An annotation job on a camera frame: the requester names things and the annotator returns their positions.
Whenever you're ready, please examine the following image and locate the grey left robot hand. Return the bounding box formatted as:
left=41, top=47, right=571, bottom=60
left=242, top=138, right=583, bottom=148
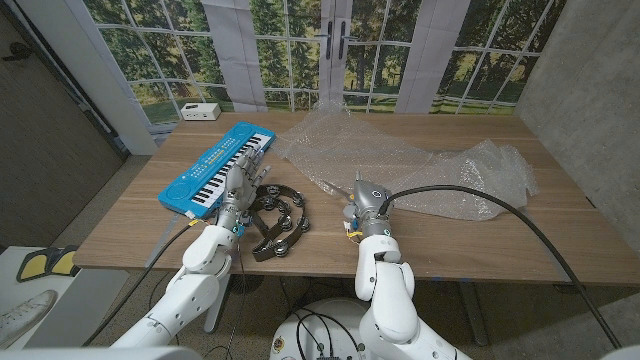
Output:
left=214, top=147, right=272, bottom=231

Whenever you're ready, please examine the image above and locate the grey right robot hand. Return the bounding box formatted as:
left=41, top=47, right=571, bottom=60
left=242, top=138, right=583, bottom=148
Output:
left=342, top=177, right=395, bottom=238

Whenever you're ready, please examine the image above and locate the blue toy piano keyboard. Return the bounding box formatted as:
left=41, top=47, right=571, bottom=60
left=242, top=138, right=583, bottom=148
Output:
left=157, top=121, right=277, bottom=221

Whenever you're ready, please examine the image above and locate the clear bubble wrap sheet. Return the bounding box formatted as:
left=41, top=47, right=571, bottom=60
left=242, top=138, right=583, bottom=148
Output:
left=272, top=98, right=540, bottom=222

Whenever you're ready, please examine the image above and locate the black half-moon tambourine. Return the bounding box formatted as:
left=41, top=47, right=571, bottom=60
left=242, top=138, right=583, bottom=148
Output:
left=248, top=183, right=312, bottom=262

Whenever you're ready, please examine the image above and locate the white power box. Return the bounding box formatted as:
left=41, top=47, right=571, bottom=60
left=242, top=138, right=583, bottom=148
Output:
left=180, top=102, right=222, bottom=122

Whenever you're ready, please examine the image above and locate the black round floor base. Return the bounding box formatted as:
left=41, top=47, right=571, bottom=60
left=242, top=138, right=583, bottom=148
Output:
left=229, top=273, right=265, bottom=295

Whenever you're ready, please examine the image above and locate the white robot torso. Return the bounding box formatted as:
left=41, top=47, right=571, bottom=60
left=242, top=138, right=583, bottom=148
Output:
left=269, top=298, right=381, bottom=360

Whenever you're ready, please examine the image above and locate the grey table leg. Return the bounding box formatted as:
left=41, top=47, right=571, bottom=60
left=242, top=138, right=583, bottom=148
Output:
left=457, top=280, right=490, bottom=347

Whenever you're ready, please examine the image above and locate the printed window forest backdrop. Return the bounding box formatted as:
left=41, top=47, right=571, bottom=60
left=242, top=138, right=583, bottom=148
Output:
left=82, top=0, right=569, bottom=126

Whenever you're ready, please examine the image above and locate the white floor platform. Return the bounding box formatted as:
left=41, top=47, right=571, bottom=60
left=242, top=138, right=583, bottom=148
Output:
left=0, top=244, right=130, bottom=351

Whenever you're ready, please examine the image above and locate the yellow black foot pedal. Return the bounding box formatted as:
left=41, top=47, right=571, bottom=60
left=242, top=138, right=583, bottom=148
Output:
left=49, top=244, right=81, bottom=277
left=16, top=248, right=52, bottom=284

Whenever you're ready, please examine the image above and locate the white sneaker shoe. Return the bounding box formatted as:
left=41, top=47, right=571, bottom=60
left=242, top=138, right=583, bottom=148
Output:
left=0, top=289, right=59, bottom=349

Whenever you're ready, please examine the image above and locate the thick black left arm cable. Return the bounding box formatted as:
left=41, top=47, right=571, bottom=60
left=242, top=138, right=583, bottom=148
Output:
left=82, top=222, right=197, bottom=347

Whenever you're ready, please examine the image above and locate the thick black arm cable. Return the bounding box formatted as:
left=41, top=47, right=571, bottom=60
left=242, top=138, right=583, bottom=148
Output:
left=82, top=222, right=197, bottom=347
left=377, top=184, right=624, bottom=350

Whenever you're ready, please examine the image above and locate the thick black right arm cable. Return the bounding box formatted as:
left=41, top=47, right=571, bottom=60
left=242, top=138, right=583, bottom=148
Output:
left=377, top=184, right=624, bottom=350

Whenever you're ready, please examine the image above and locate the black door handle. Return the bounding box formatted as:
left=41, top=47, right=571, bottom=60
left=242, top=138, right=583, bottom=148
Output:
left=2, top=42, right=34, bottom=62

